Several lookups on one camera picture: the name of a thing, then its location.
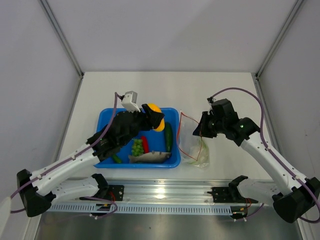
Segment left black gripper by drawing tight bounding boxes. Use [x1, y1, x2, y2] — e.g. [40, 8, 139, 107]
[120, 103, 164, 146]

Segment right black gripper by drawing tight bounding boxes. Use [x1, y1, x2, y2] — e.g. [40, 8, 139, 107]
[193, 111, 226, 139]

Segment yellow orange mango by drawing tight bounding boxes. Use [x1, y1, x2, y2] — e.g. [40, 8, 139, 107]
[147, 103, 165, 132]

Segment dark green cucumber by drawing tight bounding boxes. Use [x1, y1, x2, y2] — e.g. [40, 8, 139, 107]
[164, 122, 174, 152]

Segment white cauliflower with leaves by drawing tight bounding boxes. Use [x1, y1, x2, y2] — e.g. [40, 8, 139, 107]
[185, 139, 210, 168]

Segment clear zip top bag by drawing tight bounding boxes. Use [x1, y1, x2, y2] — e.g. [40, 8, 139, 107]
[176, 111, 205, 167]

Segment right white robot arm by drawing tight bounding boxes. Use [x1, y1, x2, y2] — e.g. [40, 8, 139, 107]
[193, 97, 320, 223]

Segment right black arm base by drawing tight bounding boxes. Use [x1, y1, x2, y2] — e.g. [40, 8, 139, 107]
[207, 186, 258, 204]

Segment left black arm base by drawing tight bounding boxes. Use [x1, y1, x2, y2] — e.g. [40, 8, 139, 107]
[107, 185, 125, 202]

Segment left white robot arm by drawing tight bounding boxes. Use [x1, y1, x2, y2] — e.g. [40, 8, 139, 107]
[16, 103, 165, 217]

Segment blue plastic bin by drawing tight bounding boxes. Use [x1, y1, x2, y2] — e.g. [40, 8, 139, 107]
[94, 107, 181, 169]

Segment red chili pepper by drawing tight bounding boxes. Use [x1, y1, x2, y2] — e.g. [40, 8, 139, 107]
[140, 136, 150, 154]

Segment green grape bunch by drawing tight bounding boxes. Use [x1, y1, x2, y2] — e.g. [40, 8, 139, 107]
[131, 138, 145, 157]

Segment grey toy fish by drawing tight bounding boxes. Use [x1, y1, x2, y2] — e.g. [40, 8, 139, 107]
[128, 151, 172, 164]

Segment small green chili pepper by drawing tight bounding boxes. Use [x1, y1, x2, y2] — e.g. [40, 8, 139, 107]
[111, 154, 123, 164]

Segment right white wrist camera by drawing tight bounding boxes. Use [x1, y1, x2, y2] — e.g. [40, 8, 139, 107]
[207, 97, 216, 105]

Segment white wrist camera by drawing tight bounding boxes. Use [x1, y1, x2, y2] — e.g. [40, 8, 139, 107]
[207, 97, 216, 105]
[121, 91, 141, 112]

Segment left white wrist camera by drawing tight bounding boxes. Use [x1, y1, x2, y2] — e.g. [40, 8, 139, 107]
[121, 91, 141, 112]

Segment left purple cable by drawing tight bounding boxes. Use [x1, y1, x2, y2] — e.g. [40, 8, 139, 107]
[9, 91, 123, 221]

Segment purple cable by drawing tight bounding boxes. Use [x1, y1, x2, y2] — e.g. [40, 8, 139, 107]
[9, 91, 123, 221]
[208, 87, 320, 224]

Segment aluminium mounting rail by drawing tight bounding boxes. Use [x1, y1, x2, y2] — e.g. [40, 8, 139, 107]
[49, 178, 283, 206]

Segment left aluminium frame post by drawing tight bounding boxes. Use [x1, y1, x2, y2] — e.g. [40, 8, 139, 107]
[38, 0, 84, 78]

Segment aluminium frame post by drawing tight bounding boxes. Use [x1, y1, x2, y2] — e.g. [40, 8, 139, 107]
[255, 0, 307, 80]
[38, 0, 84, 78]

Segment white slotted cable duct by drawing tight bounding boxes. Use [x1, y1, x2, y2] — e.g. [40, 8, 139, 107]
[47, 203, 236, 216]

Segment right aluminium frame post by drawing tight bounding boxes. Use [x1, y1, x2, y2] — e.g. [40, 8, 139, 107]
[255, 0, 307, 80]

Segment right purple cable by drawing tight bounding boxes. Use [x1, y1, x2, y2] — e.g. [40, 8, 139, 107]
[208, 87, 320, 224]

